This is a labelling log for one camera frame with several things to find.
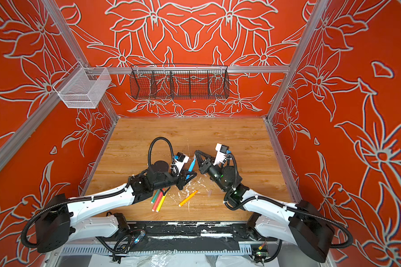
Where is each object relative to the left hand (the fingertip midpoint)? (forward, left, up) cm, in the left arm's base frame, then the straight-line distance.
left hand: (195, 172), depth 73 cm
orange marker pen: (-5, +3, -18) cm, 19 cm away
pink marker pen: (-10, +20, -18) cm, 28 cm away
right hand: (+4, +2, +9) cm, 10 cm away
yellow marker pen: (-9, +17, -18) cm, 26 cm away
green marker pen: (-13, +14, +5) cm, 20 cm away
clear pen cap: (-2, -7, -17) cm, 19 cm away
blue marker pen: (+1, +2, +3) cm, 4 cm away
